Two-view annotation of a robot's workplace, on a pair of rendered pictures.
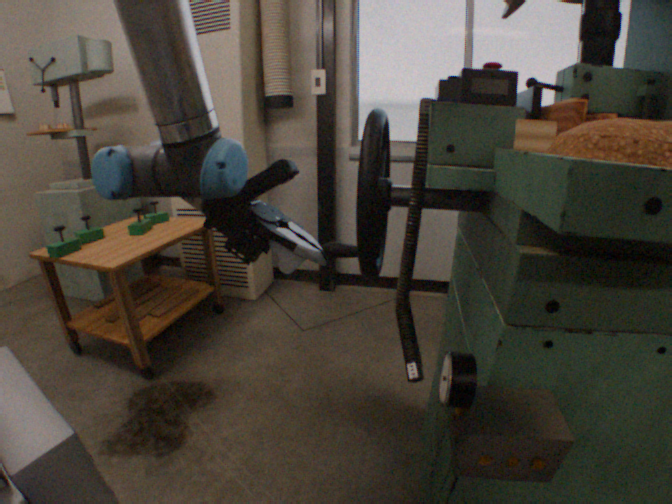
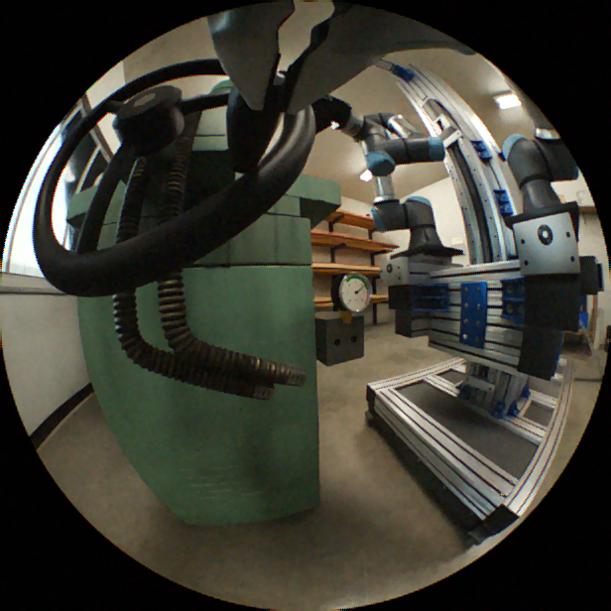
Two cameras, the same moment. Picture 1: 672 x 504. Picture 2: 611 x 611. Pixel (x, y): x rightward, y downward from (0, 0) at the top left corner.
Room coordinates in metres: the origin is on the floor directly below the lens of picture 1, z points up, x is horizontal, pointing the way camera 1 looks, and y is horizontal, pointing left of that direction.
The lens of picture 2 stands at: (0.48, 0.05, 0.66)
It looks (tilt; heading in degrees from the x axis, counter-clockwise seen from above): 3 degrees down; 235
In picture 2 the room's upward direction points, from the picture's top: 3 degrees counter-clockwise
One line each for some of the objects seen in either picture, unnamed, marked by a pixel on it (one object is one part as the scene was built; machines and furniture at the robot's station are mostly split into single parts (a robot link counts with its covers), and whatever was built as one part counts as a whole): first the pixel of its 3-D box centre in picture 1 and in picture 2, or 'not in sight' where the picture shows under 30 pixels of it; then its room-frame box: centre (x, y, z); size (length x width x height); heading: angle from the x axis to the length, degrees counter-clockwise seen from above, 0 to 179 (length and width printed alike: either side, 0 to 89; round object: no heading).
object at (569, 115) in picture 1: (541, 130); not in sight; (0.45, -0.31, 0.93); 0.22 x 0.01 x 0.06; 167
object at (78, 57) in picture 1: (87, 172); not in sight; (1.81, 1.59, 0.79); 0.62 x 0.48 x 1.58; 80
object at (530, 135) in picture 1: (534, 136); not in sight; (0.37, -0.24, 0.92); 0.05 x 0.04 x 0.04; 59
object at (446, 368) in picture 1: (459, 386); (349, 299); (0.26, -0.14, 0.65); 0.06 x 0.04 x 0.08; 167
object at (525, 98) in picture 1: (507, 117); not in sight; (0.50, -0.27, 0.95); 0.09 x 0.07 x 0.09; 167
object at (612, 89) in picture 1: (604, 98); not in sight; (0.46, -0.42, 0.99); 0.14 x 0.07 x 0.09; 77
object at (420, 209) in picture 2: not in sight; (418, 213); (-0.28, -0.17, 0.98); 0.13 x 0.12 x 0.14; 116
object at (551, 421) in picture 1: (503, 434); (330, 334); (0.24, -0.20, 0.58); 0.12 x 0.08 x 0.08; 77
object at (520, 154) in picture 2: not in sight; (526, 162); (-0.05, 0.29, 0.98); 0.13 x 0.12 x 0.14; 77
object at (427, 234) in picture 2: not in sight; (425, 240); (-0.28, -0.16, 0.87); 0.15 x 0.15 x 0.10
